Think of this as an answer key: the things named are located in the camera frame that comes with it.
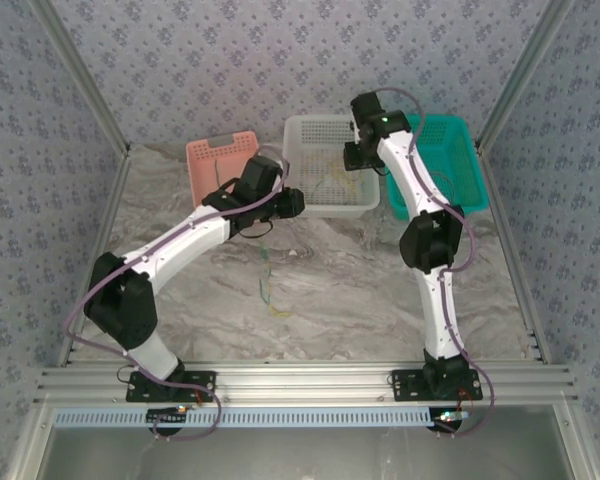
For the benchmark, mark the teal plastic basket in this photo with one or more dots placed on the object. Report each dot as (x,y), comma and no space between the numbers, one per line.
(460,165)

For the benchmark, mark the aluminium frame post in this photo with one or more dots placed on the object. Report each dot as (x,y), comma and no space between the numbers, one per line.
(521,75)
(85,75)

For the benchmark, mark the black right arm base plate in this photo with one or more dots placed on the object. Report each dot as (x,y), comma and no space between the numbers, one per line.
(405,387)

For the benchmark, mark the pink plastic basket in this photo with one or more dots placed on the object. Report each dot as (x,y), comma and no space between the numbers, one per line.
(205,165)

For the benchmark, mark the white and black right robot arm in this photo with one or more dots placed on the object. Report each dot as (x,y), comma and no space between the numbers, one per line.
(400,165)

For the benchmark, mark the wide aluminium mounting rail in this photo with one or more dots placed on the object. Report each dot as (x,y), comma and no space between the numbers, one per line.
(300,382)

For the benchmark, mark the aluminium side rail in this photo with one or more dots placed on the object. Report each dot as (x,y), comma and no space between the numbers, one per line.
(504,215)
(100,240)

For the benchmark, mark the white plastic basket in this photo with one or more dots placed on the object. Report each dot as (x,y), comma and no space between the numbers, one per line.
(320,140)

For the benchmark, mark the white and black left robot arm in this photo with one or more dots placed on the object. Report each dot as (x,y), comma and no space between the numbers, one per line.
(180,245)

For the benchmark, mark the yellow green rubber bands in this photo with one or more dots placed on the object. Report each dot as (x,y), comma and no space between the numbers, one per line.
(265,257)

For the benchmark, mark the rubber band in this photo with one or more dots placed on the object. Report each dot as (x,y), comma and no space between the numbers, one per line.
(451,190)

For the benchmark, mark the small black circuit board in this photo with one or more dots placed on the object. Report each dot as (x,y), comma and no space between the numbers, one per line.
(450,420)
(167,416)

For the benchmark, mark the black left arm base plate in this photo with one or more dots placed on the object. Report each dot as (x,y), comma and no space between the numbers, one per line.
(200,385)

